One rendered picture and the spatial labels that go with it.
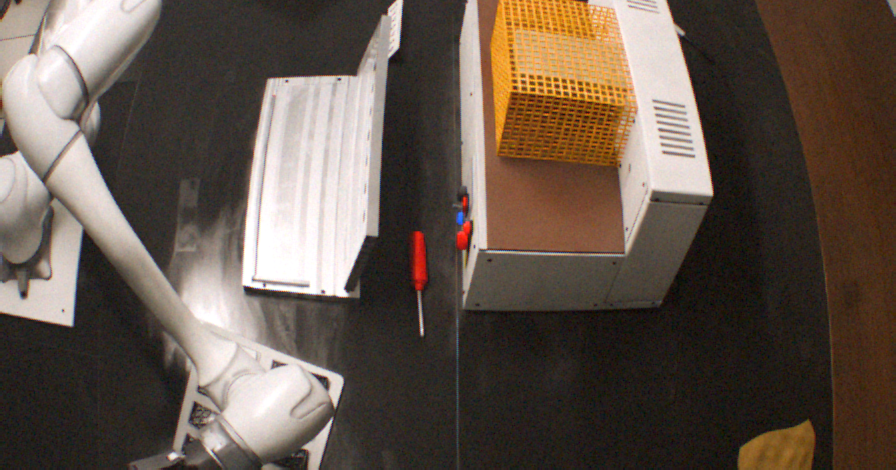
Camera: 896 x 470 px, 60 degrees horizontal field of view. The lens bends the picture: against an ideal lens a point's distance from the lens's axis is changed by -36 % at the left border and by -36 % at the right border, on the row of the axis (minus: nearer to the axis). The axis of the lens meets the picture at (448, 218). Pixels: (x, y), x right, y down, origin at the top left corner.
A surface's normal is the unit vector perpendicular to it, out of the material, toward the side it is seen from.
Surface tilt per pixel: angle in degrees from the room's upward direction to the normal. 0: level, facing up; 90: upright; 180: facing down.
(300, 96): 0
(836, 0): 0
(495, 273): 90
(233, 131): 0
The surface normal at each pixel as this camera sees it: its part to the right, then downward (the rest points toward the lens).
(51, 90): 0.44, -0.02
